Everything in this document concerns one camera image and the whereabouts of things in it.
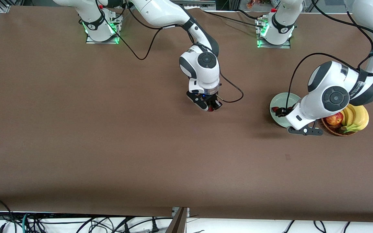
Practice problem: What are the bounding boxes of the mint green round plate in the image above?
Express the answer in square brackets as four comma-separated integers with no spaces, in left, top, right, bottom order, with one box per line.
[269,92,304,128]

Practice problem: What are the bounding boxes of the brown wicker basket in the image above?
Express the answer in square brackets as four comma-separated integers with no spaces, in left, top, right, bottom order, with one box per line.
[321,116,358,137]

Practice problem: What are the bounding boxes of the red apple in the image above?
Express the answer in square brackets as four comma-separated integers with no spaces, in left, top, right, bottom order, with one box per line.
[326,112,344,126]

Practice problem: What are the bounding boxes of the yellow banana bunch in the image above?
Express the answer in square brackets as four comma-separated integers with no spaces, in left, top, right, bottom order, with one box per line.
[340,104,369,133]

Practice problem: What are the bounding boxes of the table cover sheet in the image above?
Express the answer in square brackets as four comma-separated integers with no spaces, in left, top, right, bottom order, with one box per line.
[0,6,373,224]

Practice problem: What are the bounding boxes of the grey metal box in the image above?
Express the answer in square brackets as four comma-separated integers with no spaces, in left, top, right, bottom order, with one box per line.
[174,0,217,10]

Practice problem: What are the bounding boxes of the orange background object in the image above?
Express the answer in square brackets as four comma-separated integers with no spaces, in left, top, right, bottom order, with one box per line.
[246,0,279,9]

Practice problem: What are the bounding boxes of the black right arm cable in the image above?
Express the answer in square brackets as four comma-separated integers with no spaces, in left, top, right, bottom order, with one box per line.
[96,0,244,104]

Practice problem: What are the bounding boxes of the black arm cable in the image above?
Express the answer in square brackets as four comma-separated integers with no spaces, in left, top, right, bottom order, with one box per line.
[96,0,244,104]
[288,0,373,110]

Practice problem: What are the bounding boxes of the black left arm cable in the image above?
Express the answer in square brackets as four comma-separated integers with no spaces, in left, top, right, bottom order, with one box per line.
[288,0,373,110]

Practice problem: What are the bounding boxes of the long black table cable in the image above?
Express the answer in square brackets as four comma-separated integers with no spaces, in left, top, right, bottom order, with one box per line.
[203,11,265,28]

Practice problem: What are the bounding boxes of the short black table cable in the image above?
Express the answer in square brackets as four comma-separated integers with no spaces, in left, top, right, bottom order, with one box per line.
[235,9,265,20]

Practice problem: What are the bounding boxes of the brown post with metal bracket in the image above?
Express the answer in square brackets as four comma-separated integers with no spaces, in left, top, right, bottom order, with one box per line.
[166,207,190,233]

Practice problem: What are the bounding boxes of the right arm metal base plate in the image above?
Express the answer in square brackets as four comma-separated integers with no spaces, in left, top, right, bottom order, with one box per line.
[85,15,122,44]

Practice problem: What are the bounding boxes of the black cable bundle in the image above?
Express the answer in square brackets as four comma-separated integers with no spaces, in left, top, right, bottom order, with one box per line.
[0,212,162,233]

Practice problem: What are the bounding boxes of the teal cable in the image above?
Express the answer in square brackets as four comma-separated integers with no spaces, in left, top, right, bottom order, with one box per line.
[22,213,31,233]

